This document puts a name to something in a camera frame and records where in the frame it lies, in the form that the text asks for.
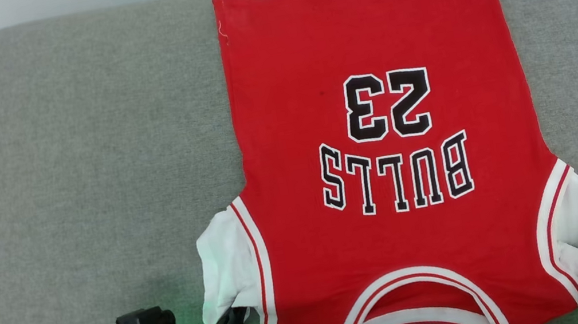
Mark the red white basketball jersey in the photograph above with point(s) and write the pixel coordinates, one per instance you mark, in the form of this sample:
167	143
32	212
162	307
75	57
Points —
361	29

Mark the grey fabric sofa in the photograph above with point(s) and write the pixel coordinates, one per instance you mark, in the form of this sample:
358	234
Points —
67	191

